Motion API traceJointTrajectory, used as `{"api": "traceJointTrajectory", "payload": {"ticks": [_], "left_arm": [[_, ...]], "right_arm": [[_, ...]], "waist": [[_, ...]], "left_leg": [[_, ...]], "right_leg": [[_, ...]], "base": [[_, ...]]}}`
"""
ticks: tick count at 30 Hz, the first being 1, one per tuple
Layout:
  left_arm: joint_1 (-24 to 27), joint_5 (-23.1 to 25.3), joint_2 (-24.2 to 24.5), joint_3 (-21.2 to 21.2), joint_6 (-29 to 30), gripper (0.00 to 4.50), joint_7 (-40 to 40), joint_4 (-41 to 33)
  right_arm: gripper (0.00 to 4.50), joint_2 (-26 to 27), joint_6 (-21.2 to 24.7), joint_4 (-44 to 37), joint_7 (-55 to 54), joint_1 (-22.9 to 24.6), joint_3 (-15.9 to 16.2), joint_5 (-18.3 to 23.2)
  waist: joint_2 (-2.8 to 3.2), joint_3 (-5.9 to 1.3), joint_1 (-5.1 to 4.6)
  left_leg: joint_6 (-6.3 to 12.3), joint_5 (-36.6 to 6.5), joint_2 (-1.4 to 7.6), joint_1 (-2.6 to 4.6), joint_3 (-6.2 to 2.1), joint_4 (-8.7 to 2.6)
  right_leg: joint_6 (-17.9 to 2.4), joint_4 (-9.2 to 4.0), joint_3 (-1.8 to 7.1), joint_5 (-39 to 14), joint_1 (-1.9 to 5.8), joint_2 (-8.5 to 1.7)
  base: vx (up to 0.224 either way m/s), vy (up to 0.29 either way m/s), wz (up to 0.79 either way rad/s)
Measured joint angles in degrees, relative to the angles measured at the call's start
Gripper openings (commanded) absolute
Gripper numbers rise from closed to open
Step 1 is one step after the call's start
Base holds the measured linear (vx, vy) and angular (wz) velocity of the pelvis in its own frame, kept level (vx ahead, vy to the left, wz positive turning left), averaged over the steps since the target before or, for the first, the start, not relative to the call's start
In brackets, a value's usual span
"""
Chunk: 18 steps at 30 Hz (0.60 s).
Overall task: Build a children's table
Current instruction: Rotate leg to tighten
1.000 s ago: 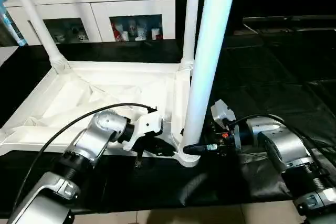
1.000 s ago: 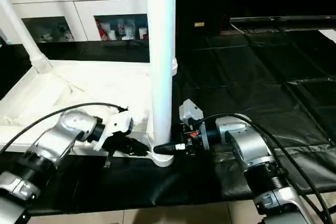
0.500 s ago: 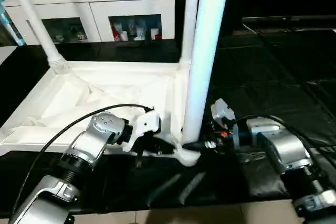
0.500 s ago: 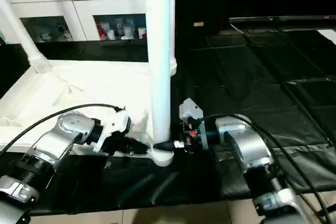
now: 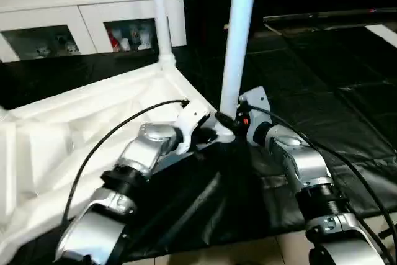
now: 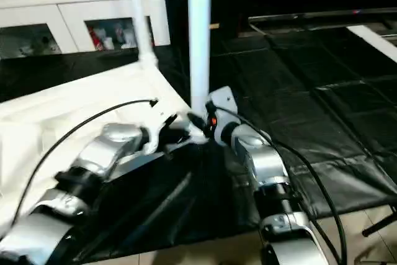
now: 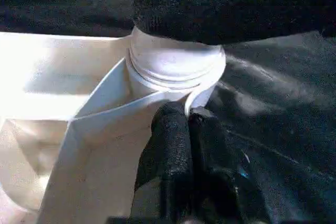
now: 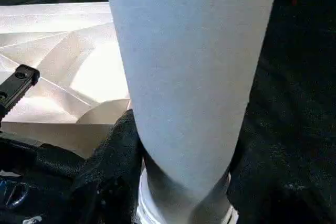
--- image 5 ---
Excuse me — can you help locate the red bottle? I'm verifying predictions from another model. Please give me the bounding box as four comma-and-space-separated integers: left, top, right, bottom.
111, 27, 122, 52

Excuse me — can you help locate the white glass-door cabinet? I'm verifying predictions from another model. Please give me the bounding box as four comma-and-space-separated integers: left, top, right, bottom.
0, 0, 187, 62

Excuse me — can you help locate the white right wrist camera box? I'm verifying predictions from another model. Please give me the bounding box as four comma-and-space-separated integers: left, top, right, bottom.
238, 86, 271, 127

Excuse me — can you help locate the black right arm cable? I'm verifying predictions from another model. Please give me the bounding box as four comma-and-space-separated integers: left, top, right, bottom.
245, 107, 397, 259

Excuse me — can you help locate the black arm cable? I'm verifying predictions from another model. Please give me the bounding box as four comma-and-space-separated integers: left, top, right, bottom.
62, 99, 190, 228
245, 107, 397, 259

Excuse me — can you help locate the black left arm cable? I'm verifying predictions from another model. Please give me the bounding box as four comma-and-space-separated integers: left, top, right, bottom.
62, 99, 190, 228

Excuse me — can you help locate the dark metal rail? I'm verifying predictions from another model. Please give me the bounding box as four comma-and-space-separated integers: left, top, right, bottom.
264, 8, 397, 25

